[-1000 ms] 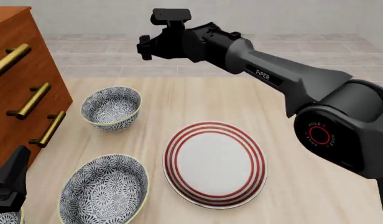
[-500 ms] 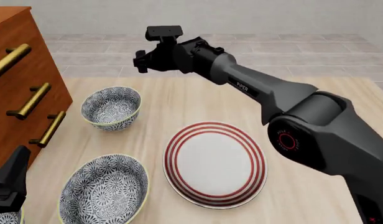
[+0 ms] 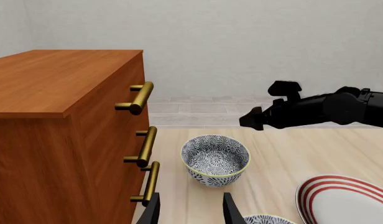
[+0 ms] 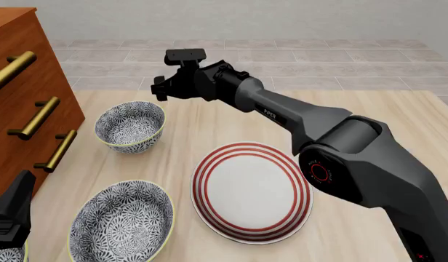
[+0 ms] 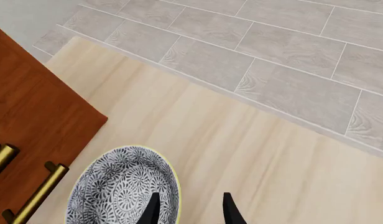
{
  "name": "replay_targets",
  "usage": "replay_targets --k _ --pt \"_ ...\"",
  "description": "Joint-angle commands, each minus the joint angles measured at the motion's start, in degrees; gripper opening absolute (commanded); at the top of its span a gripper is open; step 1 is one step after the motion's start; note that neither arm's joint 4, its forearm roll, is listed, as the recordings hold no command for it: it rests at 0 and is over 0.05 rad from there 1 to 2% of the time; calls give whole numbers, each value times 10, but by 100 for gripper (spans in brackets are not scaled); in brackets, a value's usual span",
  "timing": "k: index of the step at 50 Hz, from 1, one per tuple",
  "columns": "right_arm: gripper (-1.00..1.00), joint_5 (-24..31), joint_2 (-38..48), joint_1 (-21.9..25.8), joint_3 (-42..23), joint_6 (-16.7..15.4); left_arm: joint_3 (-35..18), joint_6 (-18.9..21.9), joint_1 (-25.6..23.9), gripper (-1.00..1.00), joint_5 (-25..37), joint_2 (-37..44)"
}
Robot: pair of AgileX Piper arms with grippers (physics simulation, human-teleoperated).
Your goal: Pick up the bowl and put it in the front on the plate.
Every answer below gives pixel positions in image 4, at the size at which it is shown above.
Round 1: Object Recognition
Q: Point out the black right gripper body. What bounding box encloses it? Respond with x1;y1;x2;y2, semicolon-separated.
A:
150;66;203;103

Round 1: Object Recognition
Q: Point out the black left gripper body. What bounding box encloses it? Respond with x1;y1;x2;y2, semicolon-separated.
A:
0;212;32;251

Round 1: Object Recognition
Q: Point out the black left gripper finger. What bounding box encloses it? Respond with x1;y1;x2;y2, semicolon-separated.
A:
0;169;37;223

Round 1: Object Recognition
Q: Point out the black-white patterned bowl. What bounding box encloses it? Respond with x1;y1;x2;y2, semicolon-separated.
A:
0;241;30;262
95;100;167;155
66;179;176;262

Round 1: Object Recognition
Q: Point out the small black plate on stalk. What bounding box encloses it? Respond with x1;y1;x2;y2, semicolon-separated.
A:
164;48;207;72

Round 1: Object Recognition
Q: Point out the white plate with red rings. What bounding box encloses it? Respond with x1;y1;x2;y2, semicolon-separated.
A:
189;140;314;245

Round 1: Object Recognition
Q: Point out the wooden cabinet drawer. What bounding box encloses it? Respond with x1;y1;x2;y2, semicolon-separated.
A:
0;10;58;110
12;84;86;200
0;51;73;154

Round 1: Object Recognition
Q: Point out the wooden cabinet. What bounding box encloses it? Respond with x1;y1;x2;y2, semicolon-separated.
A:
0;7;86;205

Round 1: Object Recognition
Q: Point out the brass drawer handle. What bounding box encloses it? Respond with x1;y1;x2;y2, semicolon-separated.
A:
7;96;61;141
0;50;38;95
33;129;79;174

